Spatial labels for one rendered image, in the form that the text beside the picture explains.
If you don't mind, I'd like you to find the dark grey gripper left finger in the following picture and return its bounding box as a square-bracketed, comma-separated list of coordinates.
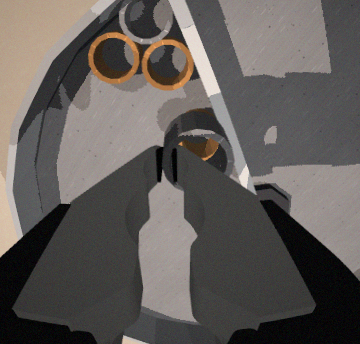
[0, 145, 163, 344]

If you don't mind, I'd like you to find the grey round turntable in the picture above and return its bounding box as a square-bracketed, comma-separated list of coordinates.
[5, 0, 360, 344]

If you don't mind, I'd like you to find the bronze bushing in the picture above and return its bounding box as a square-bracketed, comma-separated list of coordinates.
[142, 37, 193, 91]
[88, 30, 143, 84]
[178, 108, 219, 161]

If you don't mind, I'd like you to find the grey metal bushing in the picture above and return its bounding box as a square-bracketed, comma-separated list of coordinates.
[162, 111, 235, 191]
[119, 0, 173, 44]

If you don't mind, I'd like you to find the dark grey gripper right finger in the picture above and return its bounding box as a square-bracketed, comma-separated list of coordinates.
[171, 145, 360, 344]

